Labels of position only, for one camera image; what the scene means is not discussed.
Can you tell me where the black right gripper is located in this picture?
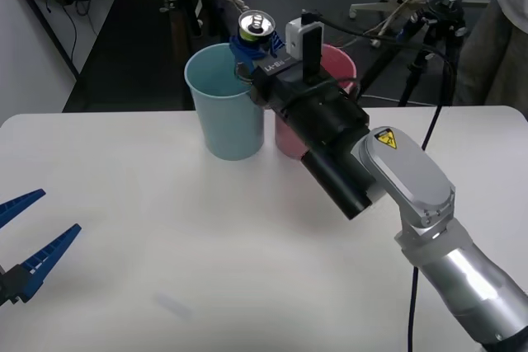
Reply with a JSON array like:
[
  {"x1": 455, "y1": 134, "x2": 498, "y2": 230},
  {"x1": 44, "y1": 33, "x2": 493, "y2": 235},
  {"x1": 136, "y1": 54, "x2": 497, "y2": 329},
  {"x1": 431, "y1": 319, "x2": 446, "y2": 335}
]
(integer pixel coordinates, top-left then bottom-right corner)
[{"x1": 229, "y1": 30, "x2": 371, "y2": 154}]

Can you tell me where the pink plastic bin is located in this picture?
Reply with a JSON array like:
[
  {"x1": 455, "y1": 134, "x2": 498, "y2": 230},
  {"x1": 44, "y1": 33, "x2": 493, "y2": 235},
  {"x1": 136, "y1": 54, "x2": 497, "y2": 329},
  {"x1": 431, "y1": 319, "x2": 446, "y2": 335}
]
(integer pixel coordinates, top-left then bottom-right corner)
[{"x1": 273, "y1": 43, "x2": 358, "y2": 160}]

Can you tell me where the pale blue plastic bin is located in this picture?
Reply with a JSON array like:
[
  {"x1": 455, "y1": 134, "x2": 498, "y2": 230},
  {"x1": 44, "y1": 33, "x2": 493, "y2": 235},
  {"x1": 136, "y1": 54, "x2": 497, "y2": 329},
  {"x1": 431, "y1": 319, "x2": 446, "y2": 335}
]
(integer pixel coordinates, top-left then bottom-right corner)
[{"x1": 184, "y1": 42, "x2": 266, "y2": 162}]

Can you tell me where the person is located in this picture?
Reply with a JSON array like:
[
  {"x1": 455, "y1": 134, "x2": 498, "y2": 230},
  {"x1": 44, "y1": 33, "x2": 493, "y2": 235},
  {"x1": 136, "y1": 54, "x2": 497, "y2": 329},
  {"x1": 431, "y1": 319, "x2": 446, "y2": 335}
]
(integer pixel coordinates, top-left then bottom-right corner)
[{"x1": 452, "y1": 0, "x2": 528, "y2": 108}]

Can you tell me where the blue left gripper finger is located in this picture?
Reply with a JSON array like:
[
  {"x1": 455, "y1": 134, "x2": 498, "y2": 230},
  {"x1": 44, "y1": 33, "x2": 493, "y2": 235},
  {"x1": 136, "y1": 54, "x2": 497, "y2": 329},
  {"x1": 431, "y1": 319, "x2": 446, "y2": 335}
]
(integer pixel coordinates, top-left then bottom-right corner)
[
  {"x1": 0, "y1": 223, "x2": 83, "y2": 308},
  {"x1": 0, "y1": 188, "x2": 47, "y2": 230}
]

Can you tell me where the silver and black drink can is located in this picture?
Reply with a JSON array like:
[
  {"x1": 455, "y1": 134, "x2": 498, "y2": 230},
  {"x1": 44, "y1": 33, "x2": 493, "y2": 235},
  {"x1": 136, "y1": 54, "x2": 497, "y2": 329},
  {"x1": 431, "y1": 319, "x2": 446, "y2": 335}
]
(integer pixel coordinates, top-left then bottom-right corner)
[{"x1": 234, "y1": 8, "x2": 276, "y2": 83}]

